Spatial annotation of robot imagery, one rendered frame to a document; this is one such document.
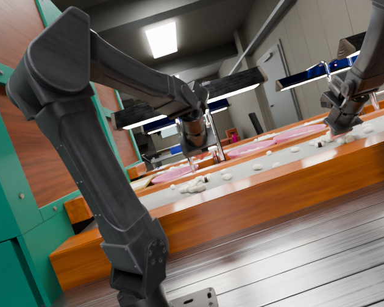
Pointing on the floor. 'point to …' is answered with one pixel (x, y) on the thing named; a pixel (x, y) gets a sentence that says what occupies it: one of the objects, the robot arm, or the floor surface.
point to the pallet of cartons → (230, 137)
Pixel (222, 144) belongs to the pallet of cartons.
